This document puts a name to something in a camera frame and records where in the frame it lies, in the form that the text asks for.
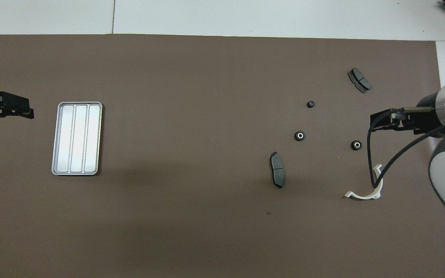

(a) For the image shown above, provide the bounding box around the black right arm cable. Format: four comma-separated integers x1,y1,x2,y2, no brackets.
367,107,445,189

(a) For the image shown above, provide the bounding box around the dark grey brake pad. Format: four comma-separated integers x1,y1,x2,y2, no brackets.
270,151,286,189
348,68,372,94

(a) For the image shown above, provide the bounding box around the white curved plastic bracket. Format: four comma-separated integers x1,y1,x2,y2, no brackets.
345,164,384,200

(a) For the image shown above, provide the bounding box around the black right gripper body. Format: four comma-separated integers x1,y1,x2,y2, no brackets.
402,95,443,130

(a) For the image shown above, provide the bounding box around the brown paper table mat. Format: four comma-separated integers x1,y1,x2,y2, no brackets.
0,34,445,278

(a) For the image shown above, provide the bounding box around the silver metal tray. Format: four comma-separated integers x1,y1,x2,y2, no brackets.
51,102,103,176

